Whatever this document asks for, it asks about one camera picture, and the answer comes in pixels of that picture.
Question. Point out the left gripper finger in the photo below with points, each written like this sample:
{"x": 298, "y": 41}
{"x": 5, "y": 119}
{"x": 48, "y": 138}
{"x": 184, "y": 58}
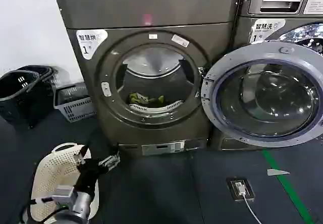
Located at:
{"x": 109, "y": 159}
{"x": 111, "y": 164}

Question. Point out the grey washer with chrome door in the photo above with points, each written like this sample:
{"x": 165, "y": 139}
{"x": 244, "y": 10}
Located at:
{"x": 243, "y": 29}

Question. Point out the grey slotted plastic basket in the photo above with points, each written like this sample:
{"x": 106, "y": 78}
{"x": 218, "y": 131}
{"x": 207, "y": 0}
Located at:
{"x": 75, "y": 106}

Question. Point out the white curved lint filter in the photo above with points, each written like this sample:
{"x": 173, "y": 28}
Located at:
{"x": 174, "y": 105}

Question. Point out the large black plastic basket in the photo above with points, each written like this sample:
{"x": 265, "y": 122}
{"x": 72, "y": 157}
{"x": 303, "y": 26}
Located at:
{"x": 17, "y": 95}

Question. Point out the white triangular paper scrap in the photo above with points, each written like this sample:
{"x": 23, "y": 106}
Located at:
{"x": 276, "y": 172}

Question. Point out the green crumpled garment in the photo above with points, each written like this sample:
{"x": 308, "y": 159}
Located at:
{"x": 137, "y": 97}

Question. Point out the green floor tape strip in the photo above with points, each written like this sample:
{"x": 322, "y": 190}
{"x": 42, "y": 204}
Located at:
{"x": 285, "y": 183}

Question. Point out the metal floor socket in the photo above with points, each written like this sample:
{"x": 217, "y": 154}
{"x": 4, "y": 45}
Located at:
{"x": 248, "y": 193}

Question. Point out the white perforated laundry basket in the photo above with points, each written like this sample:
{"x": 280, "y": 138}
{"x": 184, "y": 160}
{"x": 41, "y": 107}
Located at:
{"x": 54, "y": 168}

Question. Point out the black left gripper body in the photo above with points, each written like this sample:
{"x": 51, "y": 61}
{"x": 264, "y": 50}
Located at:
{"x": 88, "y": 173}

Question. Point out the round glass dryer door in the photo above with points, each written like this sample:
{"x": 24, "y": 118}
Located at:
{"x": 267, "y": 100}

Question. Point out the white numbered sticker label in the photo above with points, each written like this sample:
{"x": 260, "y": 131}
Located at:
{"x": 265, "y": 31}
{"x": 88, "y": 43}

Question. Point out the grey front-load dryer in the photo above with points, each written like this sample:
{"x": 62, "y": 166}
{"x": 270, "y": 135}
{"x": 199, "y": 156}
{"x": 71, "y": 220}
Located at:
{"x": 156, "y": 12}

